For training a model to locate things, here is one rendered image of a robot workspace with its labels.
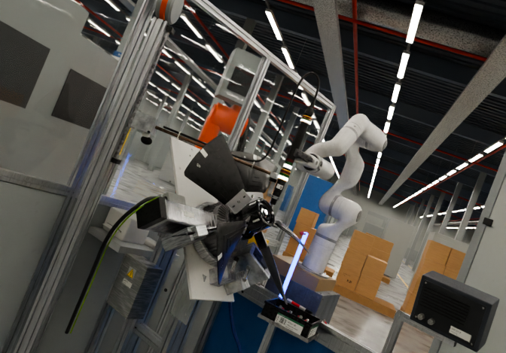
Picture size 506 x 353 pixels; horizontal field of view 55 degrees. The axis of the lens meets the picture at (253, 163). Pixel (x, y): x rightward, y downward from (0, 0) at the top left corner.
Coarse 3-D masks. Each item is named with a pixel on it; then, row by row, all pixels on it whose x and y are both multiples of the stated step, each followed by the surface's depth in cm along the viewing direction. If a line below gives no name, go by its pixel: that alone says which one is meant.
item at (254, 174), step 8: (232, 152) 212; (240, 152) 213; (264, 160) 216; (240, 168) 207; (248, 168) 208; (264, 168) 211; (272, 168) 214; (248, 176) 204; (256, 176) 205; (264, 176) 207; (248, 184) 201; (256, 184) 201; (264, 184) 203; (264, 192) 199
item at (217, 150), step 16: (208, 144) 179; (224, 144) 184; (192, 160) 175; (208, 160) 179; (224, 160) 183; (192, 176) 176; (208, 176) 179; (224, 176) 182; (240, 176) 186; (208, 192) 181; (224, 192) 184
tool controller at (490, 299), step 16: (432, 272) 190; (432, 288) 183; (448, 288) 179; (464, 288) 180; (416, 304) 187; (432, 304) 183; (448, 304) 179; (464, 304) 175; (480, 304) 172; (496, 304) 175; (416, 320) 187; (432, 320) 181; (448, 320) 179; (464, 320) 175; (480, 320) 172; (448, 336) 179; (464, 336) 175; (480, 336) 172
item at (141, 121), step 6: (138, 114) 200; (144, 114) 200; (132, 120) 201; (138, 120) 200; (144, 120) 200; (150, 120) 200; (156, 120) 200; (132, 126) 202; (138, 126) 200; (144, 126) 200; (150, 126) 199; (150, 132) 199
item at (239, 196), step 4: (240, 192) 187; (244, 192) 188; (236, 196) 187; (240, 196) 187; (248, 196) 188; (232, 200) 186; (236, 200) 187; (240, 200) 188; (244, 200) 188; (248, 200) 189; (228, 204) 186; (232, 204) 186; (236, 204) 187; (240, 204) 188; (244, 204) 188; (232, 208) 187; (236, 208) 188; (240, 208) 188; (236, 212) 188
